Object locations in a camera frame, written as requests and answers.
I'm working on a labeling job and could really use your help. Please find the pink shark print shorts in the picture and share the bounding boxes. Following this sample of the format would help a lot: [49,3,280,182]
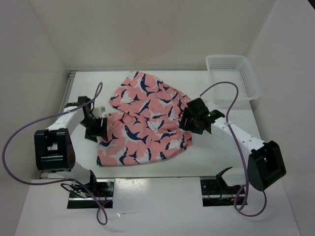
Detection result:
[96,71,192,167]

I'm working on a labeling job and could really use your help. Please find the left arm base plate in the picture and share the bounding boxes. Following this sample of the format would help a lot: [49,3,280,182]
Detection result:
[61,178,115,209]

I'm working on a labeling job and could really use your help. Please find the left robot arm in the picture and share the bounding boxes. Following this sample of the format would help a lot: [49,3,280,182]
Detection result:
[34,96,108,197]

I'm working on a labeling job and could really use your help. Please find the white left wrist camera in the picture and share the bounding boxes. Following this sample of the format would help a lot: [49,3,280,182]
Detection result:
[94,106,108,118]

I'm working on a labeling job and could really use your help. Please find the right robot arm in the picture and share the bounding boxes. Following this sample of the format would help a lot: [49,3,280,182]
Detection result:
[180,98,286,192]

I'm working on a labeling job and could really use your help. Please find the white plastic basket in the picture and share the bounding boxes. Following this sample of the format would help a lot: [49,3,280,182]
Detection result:
[205,55,261,104]

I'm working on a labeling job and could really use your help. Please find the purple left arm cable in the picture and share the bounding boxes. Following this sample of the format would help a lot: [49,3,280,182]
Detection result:
[1,82,110,226]

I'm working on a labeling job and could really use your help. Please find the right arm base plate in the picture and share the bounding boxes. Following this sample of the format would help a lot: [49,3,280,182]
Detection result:
[200,178,241,207]

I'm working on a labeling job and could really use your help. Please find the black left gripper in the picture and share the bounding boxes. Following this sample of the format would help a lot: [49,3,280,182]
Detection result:
[79,116,108,142]

